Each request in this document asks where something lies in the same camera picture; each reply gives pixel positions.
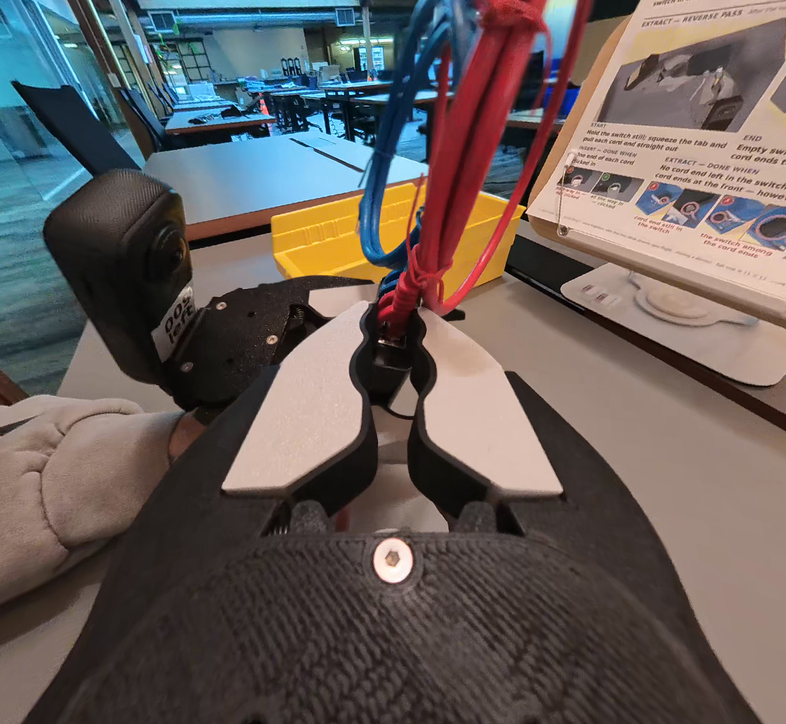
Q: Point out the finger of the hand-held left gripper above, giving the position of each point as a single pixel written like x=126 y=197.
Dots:
x=344 y=300

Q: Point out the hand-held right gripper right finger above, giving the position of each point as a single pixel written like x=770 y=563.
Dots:
x=479 y=423

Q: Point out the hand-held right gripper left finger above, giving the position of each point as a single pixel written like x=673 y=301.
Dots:
x=307 y=417

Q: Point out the yellow plastic bin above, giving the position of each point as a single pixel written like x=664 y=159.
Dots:
x=325 y=239

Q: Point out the black ethernet splitter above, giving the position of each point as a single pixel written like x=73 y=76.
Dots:
x=390 y=368

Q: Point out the person's left forearm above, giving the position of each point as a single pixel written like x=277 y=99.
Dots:
x=61 y=478

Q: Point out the person's left hand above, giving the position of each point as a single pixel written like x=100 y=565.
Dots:
x=184 y=435

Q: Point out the black office chair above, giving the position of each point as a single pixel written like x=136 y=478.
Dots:
x=73 y=128

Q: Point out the grey table with wooden edge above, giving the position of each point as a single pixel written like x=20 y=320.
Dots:
x=258 y=177

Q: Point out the white stand base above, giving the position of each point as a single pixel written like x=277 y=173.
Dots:
x=706 y=343

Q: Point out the instruction sheet on stand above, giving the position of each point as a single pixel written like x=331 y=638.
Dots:
x=737 y=306

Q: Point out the blue plastic bin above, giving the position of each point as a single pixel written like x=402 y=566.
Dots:
x=568 y=101

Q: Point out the printed instruction sheet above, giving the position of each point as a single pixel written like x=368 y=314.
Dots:
x=675 y=153

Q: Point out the rounded cardboard panel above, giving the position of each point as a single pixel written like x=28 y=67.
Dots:
x=605 y=48

